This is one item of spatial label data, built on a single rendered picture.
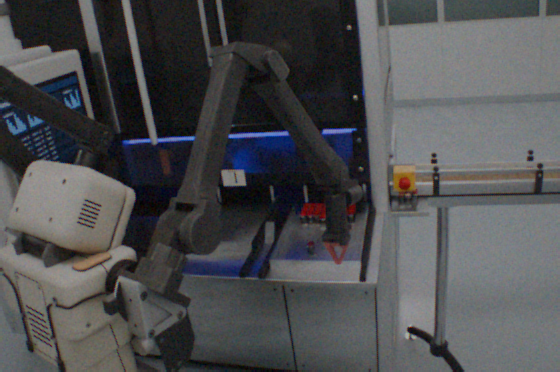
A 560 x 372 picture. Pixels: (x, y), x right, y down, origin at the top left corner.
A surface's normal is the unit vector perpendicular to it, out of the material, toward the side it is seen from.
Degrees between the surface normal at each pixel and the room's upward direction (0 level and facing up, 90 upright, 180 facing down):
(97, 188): 90
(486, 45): 90
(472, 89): 90
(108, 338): 90
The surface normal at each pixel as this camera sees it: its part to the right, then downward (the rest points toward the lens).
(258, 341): -0.24, 0.37
